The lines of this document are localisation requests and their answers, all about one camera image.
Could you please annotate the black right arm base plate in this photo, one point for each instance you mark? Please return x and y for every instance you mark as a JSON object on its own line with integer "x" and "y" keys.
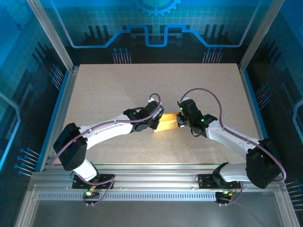
{"x": 206, "y": 182}

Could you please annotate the aluminium side rail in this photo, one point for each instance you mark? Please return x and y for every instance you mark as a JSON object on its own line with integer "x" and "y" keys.
{"x": 62, "y": 118}
{"x": 256, "y": 118}

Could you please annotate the grey metal panel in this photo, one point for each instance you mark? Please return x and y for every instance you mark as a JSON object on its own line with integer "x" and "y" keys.
{"x": 154, "y": 215}

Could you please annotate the wide aluminium frame rail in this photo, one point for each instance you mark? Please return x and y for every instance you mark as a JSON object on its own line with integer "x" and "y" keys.
{"x": 154, "y": 179}

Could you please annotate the aluminium corner post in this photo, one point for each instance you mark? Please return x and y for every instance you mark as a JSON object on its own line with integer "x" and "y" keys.
{"x": 50, "y": 35}
{"x": 260, "y": 35}

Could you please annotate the yellow paper box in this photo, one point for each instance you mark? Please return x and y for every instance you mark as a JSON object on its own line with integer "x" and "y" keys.
{"x": 165, "y": 123}

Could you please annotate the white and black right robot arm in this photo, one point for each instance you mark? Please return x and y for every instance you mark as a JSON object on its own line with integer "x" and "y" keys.
{"x": 227, "y": 137}

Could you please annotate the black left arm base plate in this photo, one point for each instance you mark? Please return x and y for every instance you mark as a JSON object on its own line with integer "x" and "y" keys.
{"x": 106, "y": 182}

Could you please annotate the black board with LEDs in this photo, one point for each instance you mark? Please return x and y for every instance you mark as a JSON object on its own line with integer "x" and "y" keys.
{"x": 91, "y": 195}
{"x": 223, "y": 195}

